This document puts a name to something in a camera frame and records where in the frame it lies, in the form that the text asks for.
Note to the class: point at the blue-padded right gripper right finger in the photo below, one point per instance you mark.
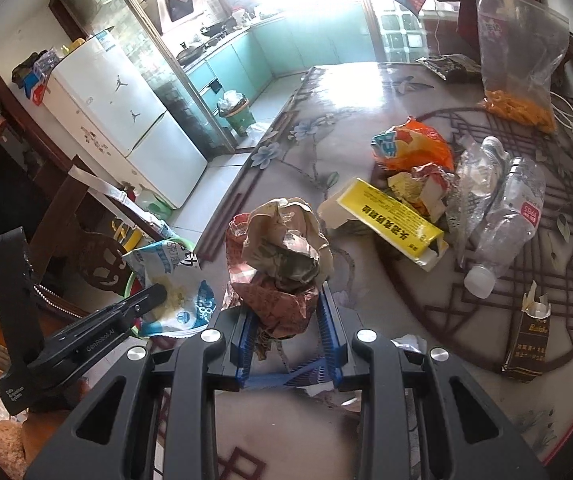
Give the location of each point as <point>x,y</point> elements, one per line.
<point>463,434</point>

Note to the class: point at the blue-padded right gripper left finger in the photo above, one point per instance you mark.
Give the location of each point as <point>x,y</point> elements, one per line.
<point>111,434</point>

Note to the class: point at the blue white snack bag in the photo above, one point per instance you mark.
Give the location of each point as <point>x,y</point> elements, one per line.
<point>190,301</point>

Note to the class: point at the brown paper trash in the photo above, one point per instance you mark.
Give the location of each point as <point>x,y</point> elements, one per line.
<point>278,259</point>

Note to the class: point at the orange snack bag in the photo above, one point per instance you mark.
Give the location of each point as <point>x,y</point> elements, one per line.
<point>409,145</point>

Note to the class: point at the green trash bin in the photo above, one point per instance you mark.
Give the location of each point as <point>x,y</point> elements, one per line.
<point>235,108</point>

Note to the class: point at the teal kitchen cabinets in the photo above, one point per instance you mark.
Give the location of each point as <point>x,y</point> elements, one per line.
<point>286,44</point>

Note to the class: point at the dark cigarette pack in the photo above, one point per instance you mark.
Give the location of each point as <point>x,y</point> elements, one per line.
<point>526,355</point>

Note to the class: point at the yellow cardboard box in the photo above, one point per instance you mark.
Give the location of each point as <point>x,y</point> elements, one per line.
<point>399,225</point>

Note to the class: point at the crushed clear plastic bottle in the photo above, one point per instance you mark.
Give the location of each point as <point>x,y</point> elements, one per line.
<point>510,223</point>

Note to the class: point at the crumpled red white wrapper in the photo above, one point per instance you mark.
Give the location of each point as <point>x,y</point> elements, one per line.
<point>424,188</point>

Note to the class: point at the white refrigerator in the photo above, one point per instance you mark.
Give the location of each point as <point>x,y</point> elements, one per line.
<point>105,104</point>

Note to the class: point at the dark patterned packet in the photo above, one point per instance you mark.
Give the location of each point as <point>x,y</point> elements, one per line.
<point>453,68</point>

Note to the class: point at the clear zip bag orange snacks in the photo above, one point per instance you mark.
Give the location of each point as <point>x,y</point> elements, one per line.
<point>522,43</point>

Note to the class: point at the range hood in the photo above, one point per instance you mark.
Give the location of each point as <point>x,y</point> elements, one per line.
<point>171,16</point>

